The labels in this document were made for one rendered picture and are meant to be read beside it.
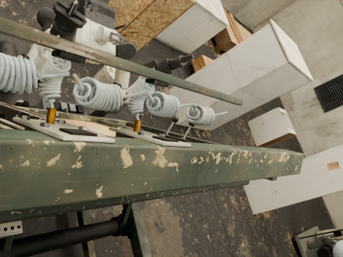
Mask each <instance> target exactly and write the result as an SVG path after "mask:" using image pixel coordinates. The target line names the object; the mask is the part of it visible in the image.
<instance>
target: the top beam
mask: <svg viewBox="0 0 343 257"><path fill-rule="evenodd" d="M107 137H110V136H107ZM110 138H112V139H115V143H101V142H81V141H63V140H61V139H57V138H55V137H52V136H50V135H47V134H45V133H43V132H40V131H27V130H13V129H5V128H0V213H7V212H15V211H23V210H31V209H38V208H46V207H54V206H59V205H66V204H74V203H82V202H89V201H97V200H105V199H113V198H120V197H128V196H135V195H143V194H151V193H159V192H166V191H174V190H182V189H189V188H197V187H205V186H213V185H220V184H228V183H235V182H243V181H251V180H256V179H263V178H271V177H279V176H287V175H294V174H300V172H301V167H302V162H303V157H304V154H303V153H300V152H295V151H291V150H286V149H276V148H263V147H248V146H235V145H221V144H207V143H193V142H185V143H189V144H191V147H179V146H163V145H159V144H155V143H152V142H149V141H145V140H142V139H138V138H124V137H110Z"/></svg>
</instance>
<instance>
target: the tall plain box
mask: <svg viewBox="0 0 343 257"><path fill-rule="evenodd" d="M270 22H271V23H269V24H267V25H266V26H265V27H263V28H262V29H260V30H259V31H257V32H256V33H254V34H253V35H251V36H250V37H248V38H247V39H245V40H244V41H242V42H241V43H239V44H238V45H236V46H235V47H233V48H232V49H230V50H229V51H227V52H226V53H224V54H222V55H221V56H219V57H218V58H216V59H215V60H213V61H212V62H210V63H209V64H207V65H206V66H205V67H203V68H202V69H200V70H199V71H197V72H196V73H194V74H193V75H191V76H190V77H188V78H187V79H185V80H186V81H189V82H192V83H195V84H198V85H200V86H203V87H206V88H209V89H212V90H215V91H218V92H221V93H224V94H227V95H230V96H233V97H236V98H239V99H242V100H243V104H242V106H239V105H235V104H232V103H229V102H226V101H222V100H219V99H216V98H212V97H209V96H205V95H202V94H199V93H195V92H192V91H189V90H186V89H182V88H179V87H176V86H174V87H173V88H171V89H170V90H169V94H168V95H173V96H175V97H177V99H178V100H179V102H180V104H181V105H183V104H191V103H194V104H198V105H201V106H202V107H209V108H211V109H212V110H213V111H214V113H215V114H218V113H223V112H228V113H227V114H224V115H219V116H215V120H214V121H213V123H212V125H210V126H197V125H195V126H192V127H191V128H195V129H200V130H205V131H207V130H209V131H211V130H213V129H215V128H217V127H219V126H221V125H223V124H225V123H227V122H229V121H231V120H233V119H235V118H237V117H239V116H241V115H243V114H245V113H247V112H249V111H251V110H253V109H255V108H257V107H259V106H261V105H263V104H265V103H267V102H269V101H271V100H273V99H275V98H277V97H279V96H281V95H283V94H285V93H287V92H289V91H291V90H293V89H295V88H296V87H298V86H300V85H302V84H304V83H306V82H308V81H310V80H311V81H312V82H313V81H314V80H313V78H312V76H311V74H310V72H309V70H308V68H307V65H306V63H305V61H304V59H303V57H302V55H301V53H300V51H299V49H298V47H297V45H296V44H295V43H294V42H293V41H292V40H291V39H290V38H289V37H288V36H287V35H286V34H285V33H284V32H283V31H282V30H281V29H280V28H279V26H278V25H277V24H276V23H275V22H274V21H273V20H272V19H270ZM188 107H189V106H187V107H180V110H179V112H178V113H177V115H176V116H177V117H178V119H179V120H178V122H176V123H175V124H177V125H182V126H187V127H189V126H190V125H189V121H188V120H187V119H186V110H187V109H188Z"/></svg>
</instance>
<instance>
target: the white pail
mask: <svg viewBox="0 0 343 257"><path fill-rule="evenodd" d="M115 70H116V68H113V67H110V66H107V65H104V67H103V68H102V69H101V70H100V71H98V72H97V73H96V75H95V76H94V77H93V79H95V80H97V81H98V82H101V83H105V84H113V82H114V78H115Z"/></svg>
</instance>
